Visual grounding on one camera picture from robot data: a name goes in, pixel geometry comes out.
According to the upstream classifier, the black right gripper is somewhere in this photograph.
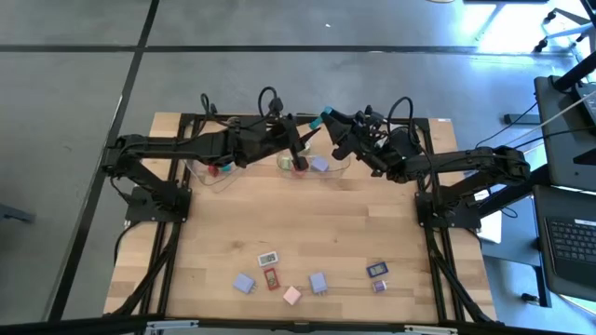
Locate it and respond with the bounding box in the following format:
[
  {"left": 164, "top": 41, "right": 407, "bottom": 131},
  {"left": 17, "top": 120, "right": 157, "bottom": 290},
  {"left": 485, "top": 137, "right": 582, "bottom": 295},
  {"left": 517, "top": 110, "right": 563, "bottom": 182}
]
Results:
[{"left": 320, "top": 111, "right": 392, "bottom": 176}]

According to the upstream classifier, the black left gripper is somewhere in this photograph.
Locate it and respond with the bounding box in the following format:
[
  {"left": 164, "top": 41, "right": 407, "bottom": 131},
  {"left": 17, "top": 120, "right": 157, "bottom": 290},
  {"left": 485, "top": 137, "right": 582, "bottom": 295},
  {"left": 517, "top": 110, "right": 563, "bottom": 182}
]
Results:
[{"left": 230, "top": 115, "right": 322, "bottom": 171}]

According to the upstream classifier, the red digital clock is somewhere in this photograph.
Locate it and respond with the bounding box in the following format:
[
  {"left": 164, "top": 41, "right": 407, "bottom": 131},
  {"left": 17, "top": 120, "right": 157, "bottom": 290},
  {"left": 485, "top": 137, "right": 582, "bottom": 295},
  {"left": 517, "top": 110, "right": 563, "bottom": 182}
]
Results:
[{"left": 263, "top": 267, "right": 281, "bottom": 291}]

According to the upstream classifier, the blue digital clock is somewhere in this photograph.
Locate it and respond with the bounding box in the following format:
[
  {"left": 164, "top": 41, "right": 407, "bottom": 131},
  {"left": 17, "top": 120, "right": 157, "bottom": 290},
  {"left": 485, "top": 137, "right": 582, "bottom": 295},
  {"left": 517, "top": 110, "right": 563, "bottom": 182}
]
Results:
[{"left": 365, "top": 261, "right": 389, "bottom": 279}]

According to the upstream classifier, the pink wall charger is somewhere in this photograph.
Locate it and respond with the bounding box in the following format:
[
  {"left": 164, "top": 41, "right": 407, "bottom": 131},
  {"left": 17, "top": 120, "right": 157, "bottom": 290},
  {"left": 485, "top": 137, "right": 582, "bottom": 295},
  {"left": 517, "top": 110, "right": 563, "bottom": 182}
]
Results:
[{"left": 282, "top": 285, "right": 303, "bottom": 307}]

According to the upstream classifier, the office chair base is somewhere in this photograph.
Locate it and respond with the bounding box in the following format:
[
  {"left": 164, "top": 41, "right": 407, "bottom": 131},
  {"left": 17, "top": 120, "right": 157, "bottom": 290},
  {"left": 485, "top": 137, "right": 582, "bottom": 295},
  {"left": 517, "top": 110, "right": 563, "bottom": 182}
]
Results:
[{"left": 534, "top": 7, "right": 596, "bottom": 53}]

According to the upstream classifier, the clear plastic bin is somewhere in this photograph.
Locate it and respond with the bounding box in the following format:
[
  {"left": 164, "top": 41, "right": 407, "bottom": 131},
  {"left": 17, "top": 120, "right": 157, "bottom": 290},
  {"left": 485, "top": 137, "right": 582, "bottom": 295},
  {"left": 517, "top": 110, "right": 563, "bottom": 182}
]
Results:
[
  {"left": 276, "top": 129, "right": 353, "bottom": 181},
  {"left": 183, "top": 132, "right": 262, "bottom": 194}
]

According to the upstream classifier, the black stand beam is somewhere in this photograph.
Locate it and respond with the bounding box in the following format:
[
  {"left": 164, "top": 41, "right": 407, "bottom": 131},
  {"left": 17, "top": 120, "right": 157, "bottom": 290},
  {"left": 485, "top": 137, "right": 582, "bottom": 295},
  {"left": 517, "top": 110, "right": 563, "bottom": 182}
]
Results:
[{"left": 477, "top": 162, "right": 553, "bottom": 220}]

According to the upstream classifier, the dark grey side desk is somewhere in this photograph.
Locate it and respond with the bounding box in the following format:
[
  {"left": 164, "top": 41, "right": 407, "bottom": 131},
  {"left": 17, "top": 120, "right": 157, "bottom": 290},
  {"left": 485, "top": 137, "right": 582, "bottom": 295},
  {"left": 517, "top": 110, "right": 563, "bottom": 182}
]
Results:
[{"left": 533, "top": 75, "right": 596, "bottom": 193}]

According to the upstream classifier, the black diagonal pole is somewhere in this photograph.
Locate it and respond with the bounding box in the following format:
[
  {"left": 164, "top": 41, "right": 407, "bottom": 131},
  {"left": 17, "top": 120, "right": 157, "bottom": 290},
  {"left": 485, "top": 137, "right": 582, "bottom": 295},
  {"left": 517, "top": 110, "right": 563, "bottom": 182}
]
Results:
[{"left": 551, "top": 59, "right": 596, "bottom": 93}]

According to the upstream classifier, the dark grey laptop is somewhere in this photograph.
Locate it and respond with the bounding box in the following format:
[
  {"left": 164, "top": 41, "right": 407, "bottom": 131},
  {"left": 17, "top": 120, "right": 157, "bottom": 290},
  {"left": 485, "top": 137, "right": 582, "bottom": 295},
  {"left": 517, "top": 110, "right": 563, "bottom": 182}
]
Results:
[{"left": 532, "top": 184, "right": 596, "bottom": 302}]

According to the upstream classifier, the grey floor object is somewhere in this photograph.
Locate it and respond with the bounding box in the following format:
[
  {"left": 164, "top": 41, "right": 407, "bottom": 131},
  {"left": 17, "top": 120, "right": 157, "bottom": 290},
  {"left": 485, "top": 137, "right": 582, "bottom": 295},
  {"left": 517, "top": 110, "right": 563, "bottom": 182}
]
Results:
[{"left": 0, "top": 203, "right": 36, "bottom": 225}]

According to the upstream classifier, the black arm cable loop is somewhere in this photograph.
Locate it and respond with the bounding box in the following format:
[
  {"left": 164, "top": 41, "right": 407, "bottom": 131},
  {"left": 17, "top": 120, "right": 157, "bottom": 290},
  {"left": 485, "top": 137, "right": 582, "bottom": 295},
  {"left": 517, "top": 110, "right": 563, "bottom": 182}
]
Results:
[
  {"left": 257, "top": 86, "right": 286, "bottom": 120},
  {"left": 386, "top": 96, "right": 415, "bottom": 141}
]

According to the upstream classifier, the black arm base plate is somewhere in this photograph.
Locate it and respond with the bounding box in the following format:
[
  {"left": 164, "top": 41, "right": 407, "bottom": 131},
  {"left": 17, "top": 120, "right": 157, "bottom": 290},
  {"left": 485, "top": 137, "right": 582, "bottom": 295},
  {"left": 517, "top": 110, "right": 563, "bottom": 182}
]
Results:
[
  {"left": 124, "top": 185, "right": 193, "bottom": 223},
  {"left": 413, "top": 190, "right": 483, "bottom": 230}
]

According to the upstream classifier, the black aluminium table frame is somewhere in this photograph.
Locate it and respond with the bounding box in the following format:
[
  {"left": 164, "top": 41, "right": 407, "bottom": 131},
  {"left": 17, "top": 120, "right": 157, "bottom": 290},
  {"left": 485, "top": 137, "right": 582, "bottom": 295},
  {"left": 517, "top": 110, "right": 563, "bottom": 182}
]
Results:
[{"left": 111, "top": 113, "right": 497, "bottom": 325}]

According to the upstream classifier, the black rail with silver brackets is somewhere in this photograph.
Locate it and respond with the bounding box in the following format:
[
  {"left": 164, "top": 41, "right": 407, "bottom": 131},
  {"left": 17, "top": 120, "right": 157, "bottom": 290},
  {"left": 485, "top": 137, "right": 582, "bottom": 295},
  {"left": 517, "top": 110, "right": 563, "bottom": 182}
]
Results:
[{"left": 0, "top": 314, "right": 596, "bottom": 335}]

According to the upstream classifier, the white cable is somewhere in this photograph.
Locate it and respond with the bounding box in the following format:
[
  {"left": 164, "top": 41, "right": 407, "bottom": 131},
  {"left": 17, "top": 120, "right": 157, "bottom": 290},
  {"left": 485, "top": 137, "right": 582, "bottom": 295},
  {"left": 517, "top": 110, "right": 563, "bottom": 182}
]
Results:
[{"left": 505, "top": 90, "right": 596, "bottom": 145}]

